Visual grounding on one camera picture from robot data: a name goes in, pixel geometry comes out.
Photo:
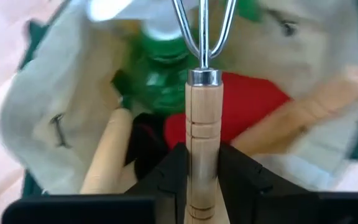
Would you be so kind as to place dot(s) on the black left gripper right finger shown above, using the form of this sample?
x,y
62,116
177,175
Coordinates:
x,y
259,199

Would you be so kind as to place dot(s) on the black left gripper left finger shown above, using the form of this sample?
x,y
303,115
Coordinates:
x,y
154,199

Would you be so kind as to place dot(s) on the green spray bottle white trigger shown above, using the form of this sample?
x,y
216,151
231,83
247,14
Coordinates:
x,y
160,68

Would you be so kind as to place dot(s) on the red and black garden glove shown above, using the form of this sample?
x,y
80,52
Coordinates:
x,y
250,102

